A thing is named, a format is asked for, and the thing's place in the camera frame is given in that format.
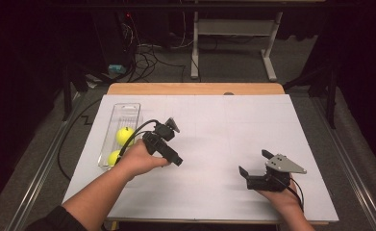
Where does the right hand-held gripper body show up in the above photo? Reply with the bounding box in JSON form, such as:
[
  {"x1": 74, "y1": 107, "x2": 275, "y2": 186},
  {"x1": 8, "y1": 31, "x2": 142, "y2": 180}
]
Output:
[{"x1": 246, "y1": 153, "x2": 308, "y2": 193}]

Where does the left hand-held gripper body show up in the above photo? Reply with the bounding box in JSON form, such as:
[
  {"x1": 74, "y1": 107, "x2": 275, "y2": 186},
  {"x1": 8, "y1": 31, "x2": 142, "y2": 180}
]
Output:
[{"x1": 141, "y1": 116, "x2": 181, "y2": 163}]

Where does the yellow tennis ball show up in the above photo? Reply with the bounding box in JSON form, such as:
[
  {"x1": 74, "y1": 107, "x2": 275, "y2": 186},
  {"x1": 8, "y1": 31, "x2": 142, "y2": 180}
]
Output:
[
  {"x1": 107, "y1": 149, "x2": 122, "y2": 167},
  {"x1": 115, "y1": 126, "x2": 136, "y2": 147}
]

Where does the clear plastic container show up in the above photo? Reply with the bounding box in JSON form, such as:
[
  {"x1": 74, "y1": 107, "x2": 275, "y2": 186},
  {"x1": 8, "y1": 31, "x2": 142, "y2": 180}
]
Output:
[{"x1": 97, "y1": 102, "x2": 144, "y2": 170}]

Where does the person's right hand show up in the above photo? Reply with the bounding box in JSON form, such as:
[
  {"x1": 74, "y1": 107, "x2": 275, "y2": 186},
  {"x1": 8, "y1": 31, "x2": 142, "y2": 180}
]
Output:
[{"x1": 256, "y1": 177, "x2": 303, "y2": 216}]

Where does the person's left hand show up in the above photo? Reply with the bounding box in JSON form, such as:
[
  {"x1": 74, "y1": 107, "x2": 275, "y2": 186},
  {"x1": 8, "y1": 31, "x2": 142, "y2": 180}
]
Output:
[{"x1": 113, "y1": 138, "x2": 171, "y2": 181}]

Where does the white board table cover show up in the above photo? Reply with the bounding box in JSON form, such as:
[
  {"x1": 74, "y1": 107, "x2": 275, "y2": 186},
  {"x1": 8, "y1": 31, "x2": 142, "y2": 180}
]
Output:
[{"x1": 63, "y1": 93, "x2": 339, "y2": 223}]

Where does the black metal stand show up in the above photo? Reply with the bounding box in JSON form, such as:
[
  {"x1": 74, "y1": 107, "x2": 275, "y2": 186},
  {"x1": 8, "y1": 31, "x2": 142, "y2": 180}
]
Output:
[
  {"x1": 62, "y1": 62, "x2": 92, "y2": 122},
  {"x1": 284, "y1": 59, "x2": 341, "y2": 130}
]

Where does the small teal box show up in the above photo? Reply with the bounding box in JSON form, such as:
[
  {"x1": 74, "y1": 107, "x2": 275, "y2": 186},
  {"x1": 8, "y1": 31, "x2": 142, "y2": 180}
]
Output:
[{"x1": 108, "y1": 64, "x2": 127, "y2": 74}]

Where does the black computer tower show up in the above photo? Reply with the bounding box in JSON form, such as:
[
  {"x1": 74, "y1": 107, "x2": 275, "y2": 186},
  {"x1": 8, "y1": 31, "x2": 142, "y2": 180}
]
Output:
[{"x1": 92, "y1": 12, "x2": 136, "y2": 71}]

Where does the black sleeve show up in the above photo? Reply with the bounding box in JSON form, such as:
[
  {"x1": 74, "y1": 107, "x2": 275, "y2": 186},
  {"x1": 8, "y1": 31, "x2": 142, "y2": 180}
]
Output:
[{"x1": 25, "y1": 205, "x2": 88, "y2": 231}]

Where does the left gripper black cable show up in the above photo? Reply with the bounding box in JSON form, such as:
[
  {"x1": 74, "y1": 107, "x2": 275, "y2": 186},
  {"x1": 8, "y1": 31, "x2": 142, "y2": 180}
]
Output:
[{"x1": 114, "y1": 118, "x2": 161, "y2": 165}]

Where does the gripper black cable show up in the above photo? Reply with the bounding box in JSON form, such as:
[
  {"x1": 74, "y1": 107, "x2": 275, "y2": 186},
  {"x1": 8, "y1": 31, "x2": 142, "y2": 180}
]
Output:
[
  {"x1": 281, "y1": 174, "x2": 305, "y2": 214},
  {"x1": 114, "y1": 118, "x2": 161, "y2": 165}
]

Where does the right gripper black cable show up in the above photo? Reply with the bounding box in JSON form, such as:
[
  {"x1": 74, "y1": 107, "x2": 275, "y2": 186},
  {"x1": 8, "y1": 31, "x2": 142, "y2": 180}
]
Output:
[{"x1": 281, "y1": 174, "x2": 305, "y2": 214}]

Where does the aluminium floor rail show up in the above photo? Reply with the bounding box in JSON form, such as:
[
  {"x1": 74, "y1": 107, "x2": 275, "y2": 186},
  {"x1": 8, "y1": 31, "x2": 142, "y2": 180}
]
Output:
[
  {"x1": 4, "y1": 94, "x2": 86, "y2": 231},
  {"x1": 309, "y1": 95, "x2": 376, "y2": 231}
]

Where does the tangle of floor cables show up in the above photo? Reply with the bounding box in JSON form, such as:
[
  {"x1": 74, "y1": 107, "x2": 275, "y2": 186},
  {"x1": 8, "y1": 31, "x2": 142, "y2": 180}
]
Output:
[{"x1": 124, "y1": 13, "x2": 194, "y2": 83}]

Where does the black floor cable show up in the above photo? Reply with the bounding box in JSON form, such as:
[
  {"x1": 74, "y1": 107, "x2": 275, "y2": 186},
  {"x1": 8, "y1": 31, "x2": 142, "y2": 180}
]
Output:
[{"x1": 57, "y1": 97, "x2": 103, "y2": 181}]

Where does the white desk frame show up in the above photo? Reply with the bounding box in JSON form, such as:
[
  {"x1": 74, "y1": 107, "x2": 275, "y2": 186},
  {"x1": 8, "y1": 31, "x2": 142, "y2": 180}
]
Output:
[{"x1": 189, "y1": 11, "x2": 285, "y2": 83}]

